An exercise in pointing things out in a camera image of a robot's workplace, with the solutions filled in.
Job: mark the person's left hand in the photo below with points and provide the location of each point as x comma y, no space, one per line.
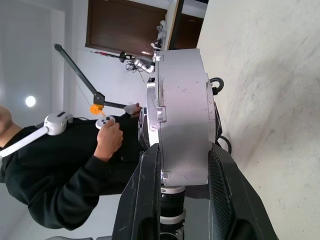
137,111

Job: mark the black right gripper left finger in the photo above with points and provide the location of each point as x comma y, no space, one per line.
140,200

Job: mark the tall wooden board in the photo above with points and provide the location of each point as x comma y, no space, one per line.
175,22

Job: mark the grey motor base with windings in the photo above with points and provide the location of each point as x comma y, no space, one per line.
185,112

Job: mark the person's right hand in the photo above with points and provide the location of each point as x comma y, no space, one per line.
110,142

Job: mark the round ceiling lamp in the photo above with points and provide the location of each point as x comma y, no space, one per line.
30,101

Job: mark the person in black sweater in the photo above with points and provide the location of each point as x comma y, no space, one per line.
50,162

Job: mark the thin dark rod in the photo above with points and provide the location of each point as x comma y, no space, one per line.
110,55

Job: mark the round silver motor cover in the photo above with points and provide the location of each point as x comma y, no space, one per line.
152,120

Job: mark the brown door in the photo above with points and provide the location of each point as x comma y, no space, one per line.
125,25

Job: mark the white hand controller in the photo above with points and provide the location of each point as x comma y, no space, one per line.
105,122
130,108

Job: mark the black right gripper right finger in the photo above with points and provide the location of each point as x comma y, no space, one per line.
235,200

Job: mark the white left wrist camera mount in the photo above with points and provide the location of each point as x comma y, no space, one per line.
172,190

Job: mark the black jointed boom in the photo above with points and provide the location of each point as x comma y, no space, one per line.
80,72

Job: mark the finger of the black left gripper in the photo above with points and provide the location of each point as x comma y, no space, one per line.
218,125
143,130

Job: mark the white background device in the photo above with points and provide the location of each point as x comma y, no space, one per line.
161,35

